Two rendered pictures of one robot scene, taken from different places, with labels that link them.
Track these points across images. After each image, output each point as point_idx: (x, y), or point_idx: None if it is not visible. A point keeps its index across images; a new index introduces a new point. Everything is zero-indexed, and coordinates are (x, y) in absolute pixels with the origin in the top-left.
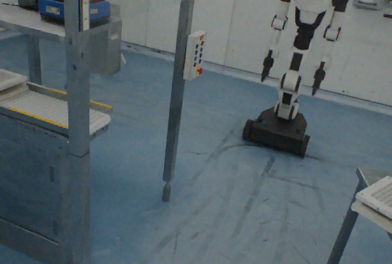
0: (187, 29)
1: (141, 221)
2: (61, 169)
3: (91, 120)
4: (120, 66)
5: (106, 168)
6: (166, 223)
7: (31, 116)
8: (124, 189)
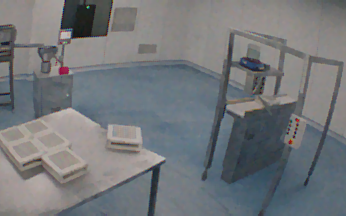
0: (295, 110)
1: (243, 204)
2: (233, 126)
3: (240, 110)
4: (250, 93)
5: (292, 202)
6: (238, 212)
7: (240, 99)
8: (272, 205)
